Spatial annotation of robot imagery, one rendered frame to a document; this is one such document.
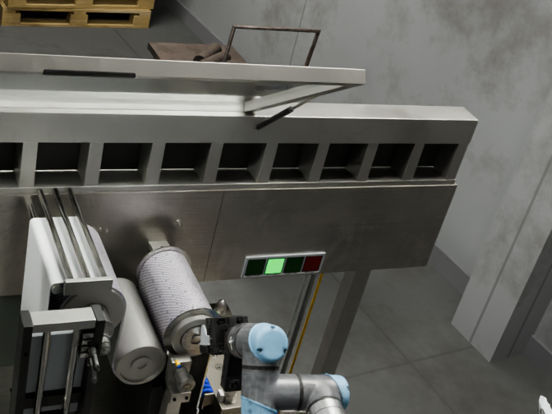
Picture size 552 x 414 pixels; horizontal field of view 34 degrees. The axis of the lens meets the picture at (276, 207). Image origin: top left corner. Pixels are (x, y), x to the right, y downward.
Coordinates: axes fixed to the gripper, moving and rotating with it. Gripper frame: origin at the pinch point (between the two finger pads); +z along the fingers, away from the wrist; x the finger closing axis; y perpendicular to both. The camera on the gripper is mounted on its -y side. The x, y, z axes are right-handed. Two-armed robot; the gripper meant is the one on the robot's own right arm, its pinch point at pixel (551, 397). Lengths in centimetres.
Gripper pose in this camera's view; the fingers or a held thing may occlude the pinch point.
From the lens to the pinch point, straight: 237.5
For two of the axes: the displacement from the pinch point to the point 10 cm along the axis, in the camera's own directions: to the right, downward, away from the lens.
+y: -0.9, 8.4, 5.3
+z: -0.8, -5.3, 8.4
